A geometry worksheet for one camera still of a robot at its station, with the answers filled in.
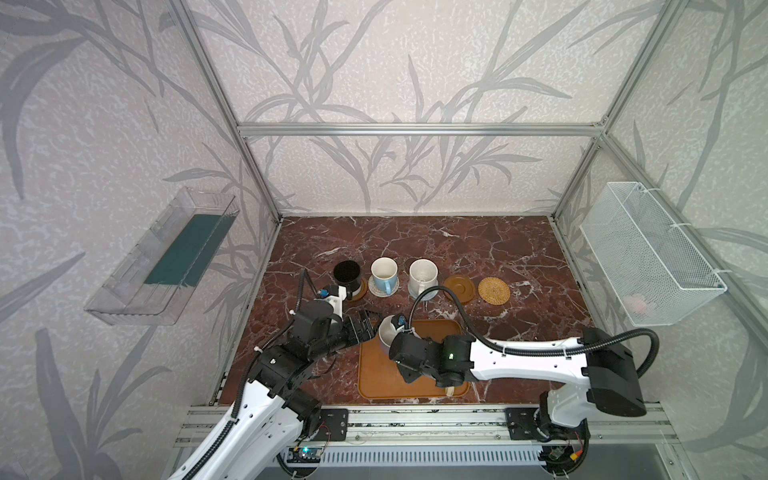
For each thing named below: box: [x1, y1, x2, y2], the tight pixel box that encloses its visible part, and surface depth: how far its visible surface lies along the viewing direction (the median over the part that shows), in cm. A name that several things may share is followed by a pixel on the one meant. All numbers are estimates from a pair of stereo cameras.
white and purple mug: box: [378, 314, 407, 354], surface depth 70 cm
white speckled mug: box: [409, 258, 439, 301], surface depth 96 cm
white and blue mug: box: [370, 257, 398, 295], surface depth 94 cm
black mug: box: [333, 260, 361, 291], surface depth 93 cm
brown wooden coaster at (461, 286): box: [444, 275, 475, 303], surface depth 101 cm
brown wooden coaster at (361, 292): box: [348, 277, 368, 302], surface depth 100 cm
